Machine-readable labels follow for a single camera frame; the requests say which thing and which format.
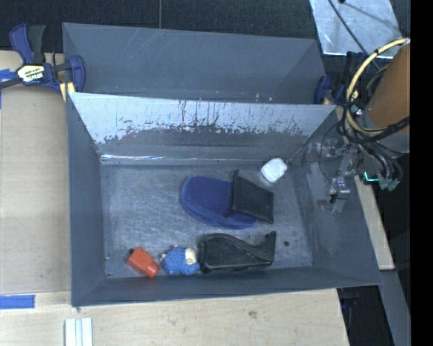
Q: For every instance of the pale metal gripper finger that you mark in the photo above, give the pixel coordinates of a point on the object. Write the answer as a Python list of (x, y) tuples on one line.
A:
[(341, 187), (324, 203)]

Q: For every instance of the black flat pouch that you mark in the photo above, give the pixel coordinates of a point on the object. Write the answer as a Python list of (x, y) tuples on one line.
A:
[(252, 200)]

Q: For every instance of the black tape dispenser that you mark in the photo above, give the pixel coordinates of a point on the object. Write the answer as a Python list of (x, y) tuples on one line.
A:
[(231, 254)]

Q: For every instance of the blue slipper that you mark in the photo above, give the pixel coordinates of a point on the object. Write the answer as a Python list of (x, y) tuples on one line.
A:
[(205, 198)]

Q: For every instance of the blue toy figure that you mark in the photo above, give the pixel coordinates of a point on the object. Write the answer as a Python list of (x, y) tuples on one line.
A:
[(178, 261)]

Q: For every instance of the grey metal bin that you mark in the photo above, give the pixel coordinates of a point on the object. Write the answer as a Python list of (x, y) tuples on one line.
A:
[(148, 207)]

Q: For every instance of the red plastic block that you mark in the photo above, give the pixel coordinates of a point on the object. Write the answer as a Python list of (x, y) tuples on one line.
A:
[(141, 261)]

